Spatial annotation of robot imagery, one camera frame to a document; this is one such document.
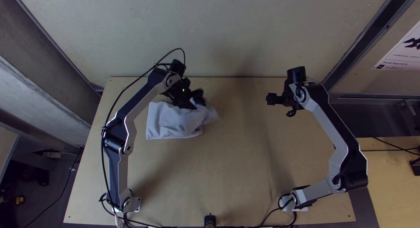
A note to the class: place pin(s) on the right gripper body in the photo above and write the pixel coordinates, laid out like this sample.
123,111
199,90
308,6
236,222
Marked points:
275,99

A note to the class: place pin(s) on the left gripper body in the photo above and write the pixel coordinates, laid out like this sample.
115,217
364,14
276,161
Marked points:
199,97

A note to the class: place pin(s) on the white t-shirt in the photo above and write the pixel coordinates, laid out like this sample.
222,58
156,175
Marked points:
174,121

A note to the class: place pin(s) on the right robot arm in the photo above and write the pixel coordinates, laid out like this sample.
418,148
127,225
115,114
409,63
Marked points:
328,123

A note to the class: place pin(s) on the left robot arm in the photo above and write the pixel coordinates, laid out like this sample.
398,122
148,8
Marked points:
131,113

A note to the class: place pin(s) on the white paper poster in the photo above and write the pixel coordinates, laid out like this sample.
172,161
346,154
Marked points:
400,52

